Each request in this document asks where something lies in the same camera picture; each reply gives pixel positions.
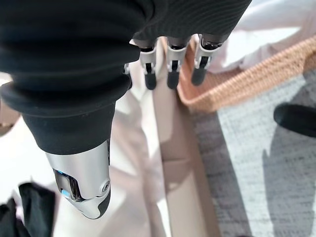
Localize brown wicker basket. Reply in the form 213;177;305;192
176;34;316;110

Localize white bed sheet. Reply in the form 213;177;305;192
0;37;169;237

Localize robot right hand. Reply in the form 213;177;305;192
0;0;250;220

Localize grey patterned rug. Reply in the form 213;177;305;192
189;71;316;237

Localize black garment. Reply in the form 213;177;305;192
0;182;56;237

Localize beige bed frame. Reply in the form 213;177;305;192
152;37;221;237

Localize robot dark foot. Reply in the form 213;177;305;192
273;103;316;137

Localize white cloth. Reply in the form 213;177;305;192
197;0;316;73

